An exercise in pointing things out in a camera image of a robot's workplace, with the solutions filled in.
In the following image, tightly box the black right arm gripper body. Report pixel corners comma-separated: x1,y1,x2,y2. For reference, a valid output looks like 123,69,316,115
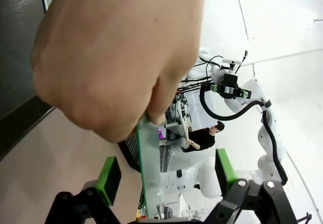
218,73,240,99

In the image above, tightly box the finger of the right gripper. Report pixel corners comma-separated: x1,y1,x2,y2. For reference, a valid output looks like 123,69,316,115
236,87,252,99
204,82,221,94

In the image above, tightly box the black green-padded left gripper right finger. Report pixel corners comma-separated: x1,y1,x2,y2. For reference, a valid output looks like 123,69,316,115
205,148,299,224

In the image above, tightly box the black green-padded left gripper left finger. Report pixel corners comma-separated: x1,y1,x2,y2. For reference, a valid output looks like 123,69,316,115
44,156,122,224

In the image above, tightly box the green PCB board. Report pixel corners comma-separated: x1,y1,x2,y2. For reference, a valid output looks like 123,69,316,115
137,115,163,219

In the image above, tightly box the person's right hand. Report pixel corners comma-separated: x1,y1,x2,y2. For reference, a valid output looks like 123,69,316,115
30,0,208,144

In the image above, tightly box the bystander in black shirt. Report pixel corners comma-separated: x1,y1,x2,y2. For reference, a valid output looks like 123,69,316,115
181,120,226,153

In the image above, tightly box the black slotted PCB rack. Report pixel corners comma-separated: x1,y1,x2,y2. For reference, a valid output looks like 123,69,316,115
118,130,142,174

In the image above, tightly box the cluttered background workbench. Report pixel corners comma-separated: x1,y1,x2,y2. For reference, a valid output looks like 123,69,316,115
158,90,194,174

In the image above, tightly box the black camera pole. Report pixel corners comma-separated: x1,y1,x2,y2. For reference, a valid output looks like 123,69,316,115
235,49,249,74

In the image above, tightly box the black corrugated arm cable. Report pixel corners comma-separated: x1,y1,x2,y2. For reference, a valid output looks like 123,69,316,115
199,82,289,187

